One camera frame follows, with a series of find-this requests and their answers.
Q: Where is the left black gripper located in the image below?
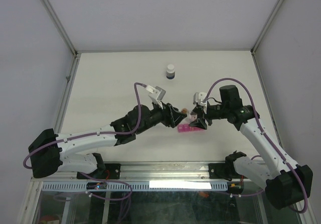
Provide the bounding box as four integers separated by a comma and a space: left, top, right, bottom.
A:
135, 100, 187, 135

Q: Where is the clear pill bottle orange cap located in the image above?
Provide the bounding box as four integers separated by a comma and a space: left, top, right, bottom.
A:
181, 108, 197, 124

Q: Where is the pink pill organizer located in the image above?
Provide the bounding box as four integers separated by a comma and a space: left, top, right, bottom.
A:
177, 124, 203, 133

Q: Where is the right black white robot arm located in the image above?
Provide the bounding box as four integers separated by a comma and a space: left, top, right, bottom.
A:
190, 85, 313, 212

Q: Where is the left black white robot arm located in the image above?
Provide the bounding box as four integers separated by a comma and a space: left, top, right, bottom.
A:
26, 103, 187, 178

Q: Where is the white capped blue bottle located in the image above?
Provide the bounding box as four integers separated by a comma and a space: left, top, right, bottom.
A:
166, 64, 175, 79

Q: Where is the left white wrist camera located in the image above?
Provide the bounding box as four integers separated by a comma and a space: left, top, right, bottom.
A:
145, 85, 166, 109

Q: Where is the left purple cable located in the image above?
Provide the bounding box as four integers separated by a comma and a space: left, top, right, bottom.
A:
23, 82, 151, 204

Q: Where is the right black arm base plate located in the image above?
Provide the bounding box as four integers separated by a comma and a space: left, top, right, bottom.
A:
208, 163, 239, 181

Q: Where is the aluminium mounting rail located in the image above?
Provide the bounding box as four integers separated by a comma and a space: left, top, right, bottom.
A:
29, 156, 224, 181

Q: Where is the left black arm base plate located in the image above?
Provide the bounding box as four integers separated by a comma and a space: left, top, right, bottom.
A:
88, 163, 121, 180

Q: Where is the left aluminium frame post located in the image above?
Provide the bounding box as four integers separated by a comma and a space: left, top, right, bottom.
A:
40, 0, 80, 57

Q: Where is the aluminium frame post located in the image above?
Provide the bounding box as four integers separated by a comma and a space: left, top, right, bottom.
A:
40, 0, 80, 57
250, 0, 285, 55

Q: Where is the right aluminium frame post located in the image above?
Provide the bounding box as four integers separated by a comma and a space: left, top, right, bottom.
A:
250, 0, 285, 55

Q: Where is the grey slotted cable duct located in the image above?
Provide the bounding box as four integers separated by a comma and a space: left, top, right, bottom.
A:
42, 180, 228, 192

